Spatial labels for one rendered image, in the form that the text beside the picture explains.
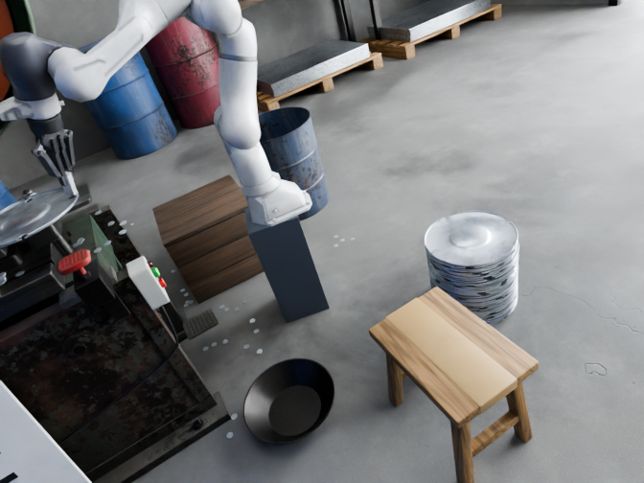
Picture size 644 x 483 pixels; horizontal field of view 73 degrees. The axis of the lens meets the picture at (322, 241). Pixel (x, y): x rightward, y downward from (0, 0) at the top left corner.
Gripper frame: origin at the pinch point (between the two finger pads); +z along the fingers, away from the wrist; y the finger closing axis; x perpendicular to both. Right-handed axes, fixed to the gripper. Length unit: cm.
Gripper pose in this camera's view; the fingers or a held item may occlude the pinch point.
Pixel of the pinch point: (67, 183)
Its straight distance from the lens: 141.5
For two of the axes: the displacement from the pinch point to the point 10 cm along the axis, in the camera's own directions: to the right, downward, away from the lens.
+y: 2.2, -6.2, 7.5
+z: -0.7, 7.6, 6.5
